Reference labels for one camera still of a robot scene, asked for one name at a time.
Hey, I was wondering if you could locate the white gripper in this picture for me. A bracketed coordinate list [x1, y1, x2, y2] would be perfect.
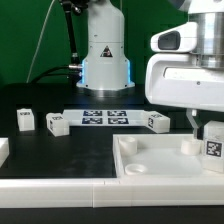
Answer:
[145, 53, 224, 139]

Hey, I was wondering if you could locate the white sheet with fiducial tags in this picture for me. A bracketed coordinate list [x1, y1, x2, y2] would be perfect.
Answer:
[63, 110, 144, 126]

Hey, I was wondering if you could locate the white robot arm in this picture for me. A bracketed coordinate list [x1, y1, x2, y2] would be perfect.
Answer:
[78, 0, 224, 129]

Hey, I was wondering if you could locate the white thin cable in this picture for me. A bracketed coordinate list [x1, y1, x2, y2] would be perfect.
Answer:
[25, 0, 56, 84]

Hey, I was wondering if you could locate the white square tabletop part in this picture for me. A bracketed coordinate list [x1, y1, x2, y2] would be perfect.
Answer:
[113, 134, 223, 178]

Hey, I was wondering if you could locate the white U-shaped obstacle fence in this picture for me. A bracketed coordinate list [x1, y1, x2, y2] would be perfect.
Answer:
[0, 136, 224, 209]

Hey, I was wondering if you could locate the black cable bundle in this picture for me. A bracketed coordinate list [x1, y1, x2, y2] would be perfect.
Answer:
[26, 64, 83, 84]

